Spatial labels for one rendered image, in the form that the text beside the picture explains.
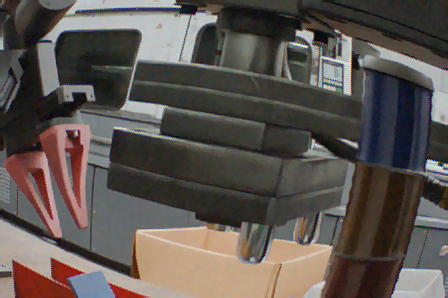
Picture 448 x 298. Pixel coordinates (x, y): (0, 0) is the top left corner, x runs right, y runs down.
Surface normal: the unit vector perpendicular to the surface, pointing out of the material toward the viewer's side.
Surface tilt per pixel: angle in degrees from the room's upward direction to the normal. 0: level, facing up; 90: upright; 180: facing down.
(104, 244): 90
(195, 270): 87
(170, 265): 87
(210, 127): 90
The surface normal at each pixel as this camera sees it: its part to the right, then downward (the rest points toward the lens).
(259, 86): -0.34, 0.00
